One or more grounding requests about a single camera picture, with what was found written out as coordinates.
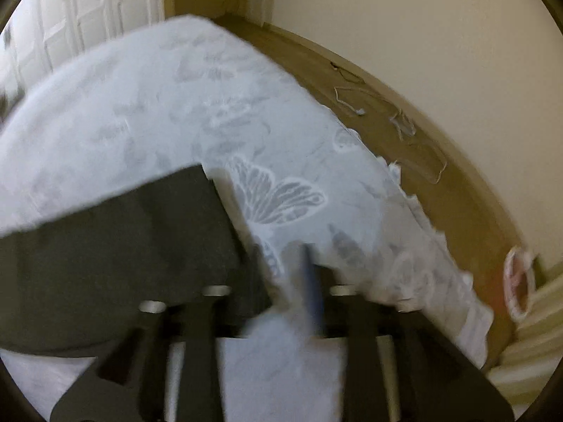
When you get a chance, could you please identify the black cable on floor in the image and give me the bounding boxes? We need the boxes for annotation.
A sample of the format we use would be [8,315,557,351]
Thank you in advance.
[329,62,364,84]

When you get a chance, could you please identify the white radiator heater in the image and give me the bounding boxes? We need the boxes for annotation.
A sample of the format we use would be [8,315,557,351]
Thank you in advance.
[488,264,563,411]

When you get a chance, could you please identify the bed with butterfly sheet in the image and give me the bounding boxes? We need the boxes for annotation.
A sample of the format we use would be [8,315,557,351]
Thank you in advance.
[1,16,492,421]

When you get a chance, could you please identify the round white red fan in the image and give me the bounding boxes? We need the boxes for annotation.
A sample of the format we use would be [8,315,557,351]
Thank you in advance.
[503,247,536,324]

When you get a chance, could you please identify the white wardrobe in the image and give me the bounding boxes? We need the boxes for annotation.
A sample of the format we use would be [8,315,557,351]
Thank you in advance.
[1,0,164,100]

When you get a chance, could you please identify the dark grey pants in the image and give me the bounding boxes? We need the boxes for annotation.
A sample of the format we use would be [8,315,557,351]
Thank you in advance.
[1,166,271,356]

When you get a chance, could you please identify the white cable on floor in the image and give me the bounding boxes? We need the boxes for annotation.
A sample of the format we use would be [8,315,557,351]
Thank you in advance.
[332,85,449,184]

